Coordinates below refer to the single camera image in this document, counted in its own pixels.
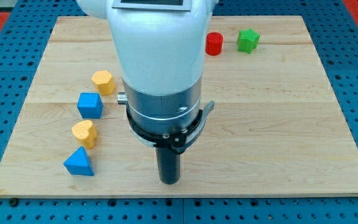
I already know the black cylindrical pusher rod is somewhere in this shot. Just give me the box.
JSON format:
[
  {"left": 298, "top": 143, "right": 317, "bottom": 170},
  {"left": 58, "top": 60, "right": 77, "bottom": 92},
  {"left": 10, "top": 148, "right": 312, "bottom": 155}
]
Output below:
[{"left": 155, "top": 147, "right": 180, "bottom": 185}]

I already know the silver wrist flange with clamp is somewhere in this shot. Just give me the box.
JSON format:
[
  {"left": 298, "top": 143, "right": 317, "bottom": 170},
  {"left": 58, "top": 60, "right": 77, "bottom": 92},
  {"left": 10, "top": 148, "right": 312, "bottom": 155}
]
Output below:
[{"left": 117, "top": 80, "right": 214, "bottom": 154}]

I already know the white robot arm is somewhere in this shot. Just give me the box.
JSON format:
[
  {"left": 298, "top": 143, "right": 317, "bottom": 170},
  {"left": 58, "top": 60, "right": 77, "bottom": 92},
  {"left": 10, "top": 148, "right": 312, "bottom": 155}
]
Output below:
[{"left": 77, "top": 0, "right": 216, "bottom": 184}]

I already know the yellow hexagon block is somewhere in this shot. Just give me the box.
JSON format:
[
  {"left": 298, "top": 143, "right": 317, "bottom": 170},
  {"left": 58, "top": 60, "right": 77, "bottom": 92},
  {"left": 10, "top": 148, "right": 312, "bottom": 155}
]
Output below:
[{"left": 91, "top": 70, "right": 116, "bottom": 96}]

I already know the blue cube block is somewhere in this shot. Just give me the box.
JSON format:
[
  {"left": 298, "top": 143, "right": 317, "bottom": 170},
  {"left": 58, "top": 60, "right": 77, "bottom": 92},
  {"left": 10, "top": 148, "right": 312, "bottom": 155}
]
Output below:
[{"left": 77, "top": 93, "right": 103, "bottom": 119}]

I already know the red cylinder block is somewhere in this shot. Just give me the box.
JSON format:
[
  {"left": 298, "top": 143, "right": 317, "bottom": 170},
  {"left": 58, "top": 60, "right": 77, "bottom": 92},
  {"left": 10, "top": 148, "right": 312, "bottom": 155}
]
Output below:
[{"left": 205, "top": 32, "right": 224, "bottom": 56}]

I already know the yellow heart block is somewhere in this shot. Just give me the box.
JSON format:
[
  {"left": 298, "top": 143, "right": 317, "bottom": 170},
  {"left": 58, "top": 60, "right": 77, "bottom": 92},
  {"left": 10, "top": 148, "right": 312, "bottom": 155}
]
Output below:
[{"left": 71, "top": 120, "right": 98, "bottom": 149}]

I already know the blue triangle block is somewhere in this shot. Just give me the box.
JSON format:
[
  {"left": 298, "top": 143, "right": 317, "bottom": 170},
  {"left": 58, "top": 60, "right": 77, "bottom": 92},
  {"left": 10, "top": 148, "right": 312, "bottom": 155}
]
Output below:
[{"left": 63, "top": 146, "right": 94, "bottom": 176}]

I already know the wooden board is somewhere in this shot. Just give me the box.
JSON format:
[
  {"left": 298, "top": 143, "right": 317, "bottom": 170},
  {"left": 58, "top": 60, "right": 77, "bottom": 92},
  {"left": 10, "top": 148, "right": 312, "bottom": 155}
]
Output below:
[{"left": 0, "top": 16, "right": 358, "bottom": 198}]

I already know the green star block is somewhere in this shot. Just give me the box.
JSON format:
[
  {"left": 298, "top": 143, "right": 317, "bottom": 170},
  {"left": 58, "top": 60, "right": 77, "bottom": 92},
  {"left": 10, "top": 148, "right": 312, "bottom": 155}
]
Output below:
[{"left": 237, "top": 29, "right": 260, "bottom": 54}]

